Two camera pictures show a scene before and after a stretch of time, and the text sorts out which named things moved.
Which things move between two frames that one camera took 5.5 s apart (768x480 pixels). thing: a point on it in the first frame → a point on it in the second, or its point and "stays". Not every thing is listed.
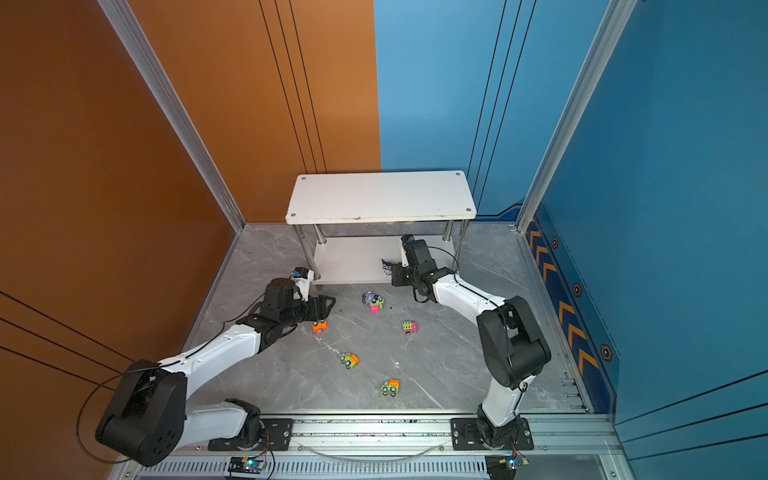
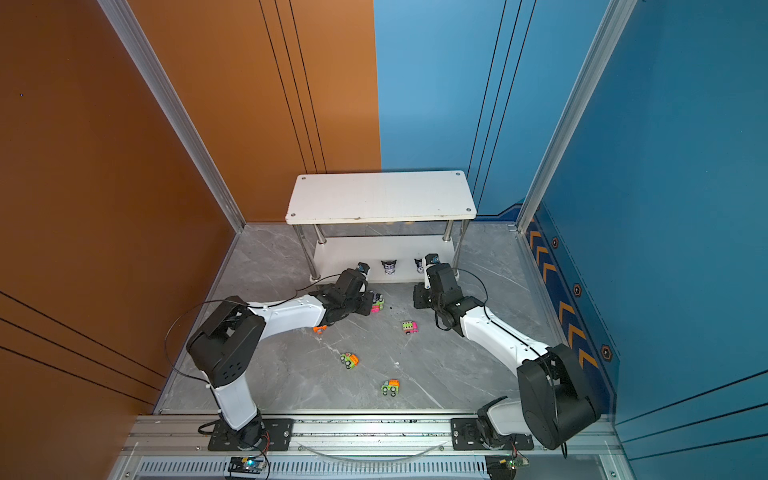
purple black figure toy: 387,267 stays
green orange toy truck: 391,386 stays
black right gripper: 398,281 → 419,291
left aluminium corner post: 122,20 stays
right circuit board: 504,467 stays
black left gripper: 319,300 → 368,302
